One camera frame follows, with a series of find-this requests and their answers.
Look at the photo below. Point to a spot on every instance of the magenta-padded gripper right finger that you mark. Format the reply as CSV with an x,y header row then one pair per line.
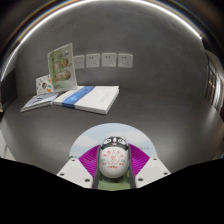
x,y
145,168

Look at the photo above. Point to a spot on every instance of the round light blue mouse pad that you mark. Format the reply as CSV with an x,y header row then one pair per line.
x,y
87,136

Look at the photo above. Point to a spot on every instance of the white wall socket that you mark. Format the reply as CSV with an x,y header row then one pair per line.
x,y
125,60
93,60
79,62
109,60

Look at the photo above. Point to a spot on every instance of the white book with blue band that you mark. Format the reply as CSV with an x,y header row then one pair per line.
x,y
91,98

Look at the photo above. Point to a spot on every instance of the black flat panel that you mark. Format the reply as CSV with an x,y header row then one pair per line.
x,y
7,91

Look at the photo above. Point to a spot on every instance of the green menu sign stand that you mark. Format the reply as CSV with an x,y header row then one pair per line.
x,y
61,68

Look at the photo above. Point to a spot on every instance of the white panda computer mouse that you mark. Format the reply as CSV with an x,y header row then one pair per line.
x,y
113,160

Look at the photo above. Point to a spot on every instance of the small colourful sticker card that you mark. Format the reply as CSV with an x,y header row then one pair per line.
x,y
43,85

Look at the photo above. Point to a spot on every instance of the grey striped book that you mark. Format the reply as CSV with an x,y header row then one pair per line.
x,y
38,101

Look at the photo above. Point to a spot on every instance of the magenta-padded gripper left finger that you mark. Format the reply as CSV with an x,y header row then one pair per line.
x,y
81,168

